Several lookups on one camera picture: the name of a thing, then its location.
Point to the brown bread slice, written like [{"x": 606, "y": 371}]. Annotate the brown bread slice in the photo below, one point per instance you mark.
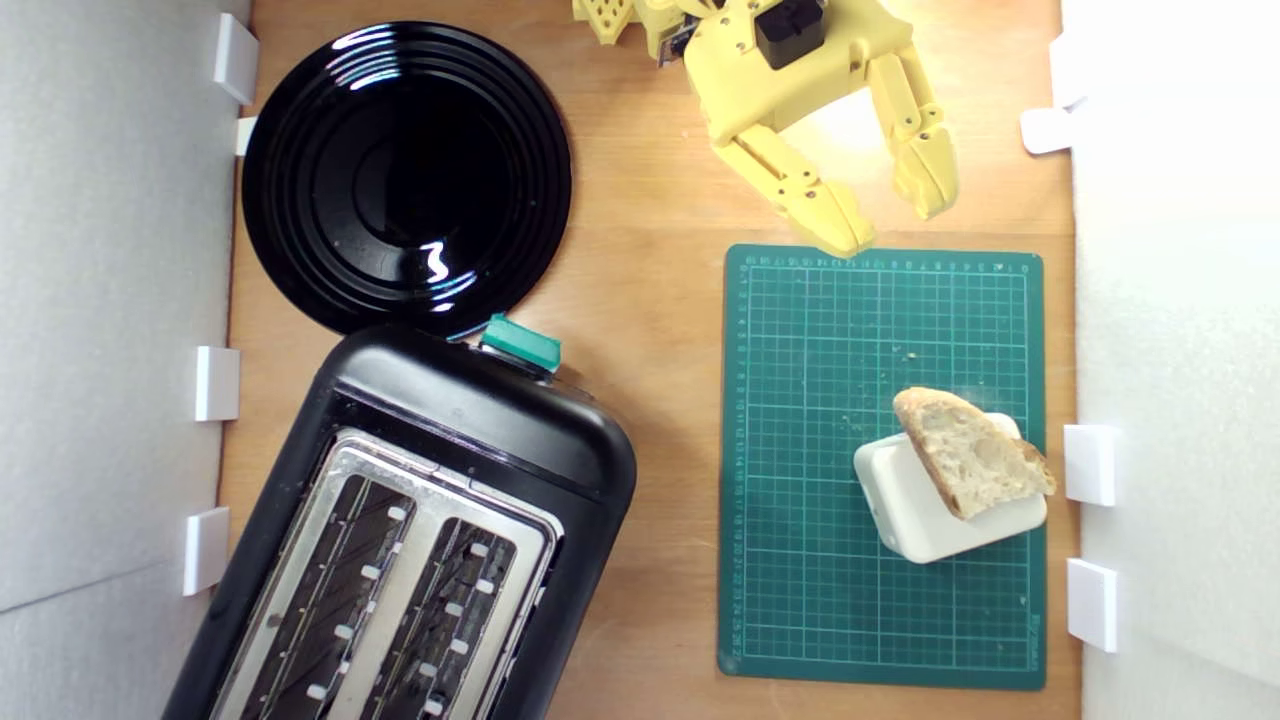
[{"x": 975, "y": 460}]

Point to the green toaster lever knob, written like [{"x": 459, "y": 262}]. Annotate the green toaster lever knob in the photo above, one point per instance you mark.
[{"x": 520, "y": 342}]

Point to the black two-slot toaster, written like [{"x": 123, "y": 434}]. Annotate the black two-slot toaster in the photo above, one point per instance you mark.
[{"x": 480, "y": 420}]

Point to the green cutting mat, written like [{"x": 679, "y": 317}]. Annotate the green cutting mat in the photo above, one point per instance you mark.
[{"x": 820, "y": 500}]

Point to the white rounded block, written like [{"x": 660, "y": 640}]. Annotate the white rounded block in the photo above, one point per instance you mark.
[{"x": 900, "y": 500}]

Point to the black round plate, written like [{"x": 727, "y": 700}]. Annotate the black round plate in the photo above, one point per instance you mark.
[{"x": 400, "y": 180}]

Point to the white wall clip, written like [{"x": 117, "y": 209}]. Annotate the white wall clip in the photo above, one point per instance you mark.
[
  {"x": 1046, "y": 130},
  {"x": 236, "y": 58},
  {"x": 246, "y": 135},
  {"x": 206, "y": 550},
  {"x": 1090, "y": 465},
  {"x": 1092, "y": 605},
  {"x": 217, "y": 384}
]

